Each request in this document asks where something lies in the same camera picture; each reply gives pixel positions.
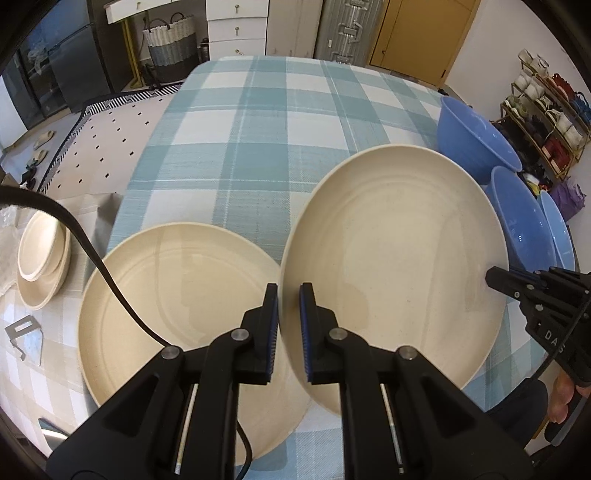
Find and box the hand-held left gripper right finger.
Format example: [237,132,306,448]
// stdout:
[298,282,539,480]

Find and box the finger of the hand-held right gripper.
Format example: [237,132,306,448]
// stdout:
[486,266,548,302]

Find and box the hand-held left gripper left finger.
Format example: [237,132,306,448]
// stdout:
[45,282,280,480]

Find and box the large cream plate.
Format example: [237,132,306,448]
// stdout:
[279,144,510,416]
[78,222,311,461]

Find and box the person's right hand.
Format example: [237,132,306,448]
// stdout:
[549,371,583,425]

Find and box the purple bag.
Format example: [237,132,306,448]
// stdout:
[549,178,587,222]

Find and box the person's leg in dark trousers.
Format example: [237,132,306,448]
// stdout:
[487,382,551,446]

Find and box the gold shoe rack with shoes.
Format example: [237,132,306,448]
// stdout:
[501,48,591,185]

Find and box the teal plaid tablecloth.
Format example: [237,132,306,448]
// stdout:
[108,55,578,480]

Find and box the cream dotted rug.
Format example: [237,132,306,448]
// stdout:
[39,84,185,199]

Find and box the small cream plate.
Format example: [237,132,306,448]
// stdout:
[18,210,65,281]

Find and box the yellow wooden door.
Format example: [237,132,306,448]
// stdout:
[369,0,481,86]

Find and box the clear plastic wrap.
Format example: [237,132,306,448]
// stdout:
[0,205,24,296]

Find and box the silver ribbed suitcase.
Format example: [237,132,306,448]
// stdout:
[314,0,384,64]

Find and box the woven laundry basket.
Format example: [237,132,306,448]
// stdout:
[141,13,198,84]

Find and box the white drawer cabinet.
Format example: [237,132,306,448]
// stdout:
[205,0,269,61]

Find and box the white desk with yellow legs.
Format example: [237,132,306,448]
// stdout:
[105,0,208,90]

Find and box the thin black cable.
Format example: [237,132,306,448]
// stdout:
[525,300,591,385]

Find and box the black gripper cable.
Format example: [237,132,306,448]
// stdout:
[0,186,254,480]

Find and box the metal bracket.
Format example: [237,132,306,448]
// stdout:
[4,315,43,365]

